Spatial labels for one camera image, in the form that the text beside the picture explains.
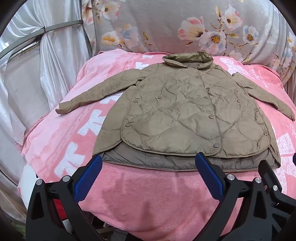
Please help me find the pink fleece blanket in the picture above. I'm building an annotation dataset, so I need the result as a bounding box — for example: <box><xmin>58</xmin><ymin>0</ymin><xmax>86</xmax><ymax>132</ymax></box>
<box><xmin>17</xmin><ymin>49</ymin><xmax>296</xmax><ymax>241</ymax></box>

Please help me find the grey floral quilt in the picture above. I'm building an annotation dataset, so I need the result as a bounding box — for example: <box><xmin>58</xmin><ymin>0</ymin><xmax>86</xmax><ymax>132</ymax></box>
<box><xmin>81</xmin><ymin>0</ymin><xmax>296</xmax><ymax>86</ymax></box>

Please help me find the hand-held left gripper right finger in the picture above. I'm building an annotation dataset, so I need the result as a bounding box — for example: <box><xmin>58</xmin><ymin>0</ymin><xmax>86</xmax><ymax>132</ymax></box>
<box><xmin>195</xmin><ymin>152</ymin><xmax>278</xmax><ymax>241</ymax></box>

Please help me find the white satin curtain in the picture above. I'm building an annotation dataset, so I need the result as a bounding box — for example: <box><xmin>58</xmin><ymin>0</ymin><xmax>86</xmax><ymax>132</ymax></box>
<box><xmin>0</xmin><ymin>0</ymin><xmax>96</xmax><ymax>186</ymax></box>

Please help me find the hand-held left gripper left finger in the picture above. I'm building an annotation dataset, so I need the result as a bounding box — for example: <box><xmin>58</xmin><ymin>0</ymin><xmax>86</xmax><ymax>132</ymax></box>
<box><xmin>25</xmin><ymin>154</ymin><xmax>104</xmax><ymax>241</ymax></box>

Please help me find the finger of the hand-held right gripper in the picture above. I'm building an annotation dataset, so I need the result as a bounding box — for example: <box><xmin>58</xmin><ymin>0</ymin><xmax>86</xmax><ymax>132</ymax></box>
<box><xmin>258</xmin><ymin>160</ymin><xmax>296</xmax><ymax>241</ymax></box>

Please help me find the grey curved metal rod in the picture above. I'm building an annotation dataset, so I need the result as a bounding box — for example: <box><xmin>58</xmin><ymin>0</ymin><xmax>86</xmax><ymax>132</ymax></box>
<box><xmin>0</xmin><ymin>20</ymin><xmax>84</xmax><ymax>58</ymax></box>

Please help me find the khaki quilted jacket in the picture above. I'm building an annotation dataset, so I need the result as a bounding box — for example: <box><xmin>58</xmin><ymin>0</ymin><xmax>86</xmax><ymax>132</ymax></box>
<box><xmin>55</xmin><ymin>51</ymin><xmax>296</xmax><ymax>172</ymax></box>

